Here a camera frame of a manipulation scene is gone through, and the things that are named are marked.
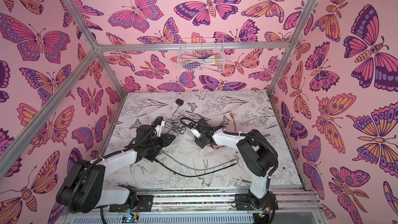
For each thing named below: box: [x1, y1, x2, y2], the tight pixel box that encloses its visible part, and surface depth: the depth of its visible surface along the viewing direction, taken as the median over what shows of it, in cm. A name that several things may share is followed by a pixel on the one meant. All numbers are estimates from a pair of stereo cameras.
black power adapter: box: [172, 98, 184, 118], surface depth 116 cm
